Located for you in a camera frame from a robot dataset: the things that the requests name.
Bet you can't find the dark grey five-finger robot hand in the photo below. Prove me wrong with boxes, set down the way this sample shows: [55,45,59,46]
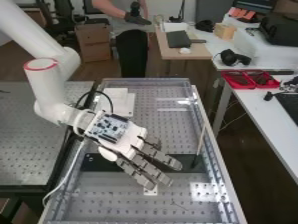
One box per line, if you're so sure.
[84,113,184,192]

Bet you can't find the black plate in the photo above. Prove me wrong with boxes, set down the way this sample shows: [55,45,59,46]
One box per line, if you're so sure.
[81,152,208,174]

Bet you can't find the clear box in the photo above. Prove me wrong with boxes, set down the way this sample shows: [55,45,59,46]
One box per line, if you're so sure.
[39,78,248,224]

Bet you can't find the wooden desk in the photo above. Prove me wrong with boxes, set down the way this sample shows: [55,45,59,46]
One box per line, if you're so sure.
[153,26,220,81]

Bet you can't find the person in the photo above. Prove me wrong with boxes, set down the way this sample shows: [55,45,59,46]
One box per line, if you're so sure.
[91,0,155,79]

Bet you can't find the red tray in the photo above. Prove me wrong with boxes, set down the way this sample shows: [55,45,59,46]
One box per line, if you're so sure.
[220,70,258,90]
[246,69,282,89]

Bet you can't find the cardboard box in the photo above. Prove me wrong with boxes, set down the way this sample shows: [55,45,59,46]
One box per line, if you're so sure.
[73,23,112,64]

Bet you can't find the white desk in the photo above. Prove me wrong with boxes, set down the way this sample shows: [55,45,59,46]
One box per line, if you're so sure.
[212,74,298,186]
[191,18,298,73]

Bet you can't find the black laptop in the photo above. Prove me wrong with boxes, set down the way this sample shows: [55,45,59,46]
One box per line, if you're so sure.
[165,29,193,49]

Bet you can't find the black headphones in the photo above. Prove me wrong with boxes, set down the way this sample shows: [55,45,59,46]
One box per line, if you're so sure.
[220,48,253,67]

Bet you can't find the small wooden box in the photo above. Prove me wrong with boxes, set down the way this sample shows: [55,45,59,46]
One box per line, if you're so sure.
[213,23,237,41]

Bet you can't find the black office chair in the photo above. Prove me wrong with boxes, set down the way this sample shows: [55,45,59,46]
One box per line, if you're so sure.
[35,0,77,38]

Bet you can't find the black bag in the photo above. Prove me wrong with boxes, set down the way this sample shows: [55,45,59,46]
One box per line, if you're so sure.
[258,12,298,47]

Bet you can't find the black cable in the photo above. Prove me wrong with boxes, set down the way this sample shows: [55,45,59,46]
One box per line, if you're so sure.
[73,90,115,115]

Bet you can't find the white cable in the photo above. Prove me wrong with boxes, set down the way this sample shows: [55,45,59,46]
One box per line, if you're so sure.
[42,139,87,208]

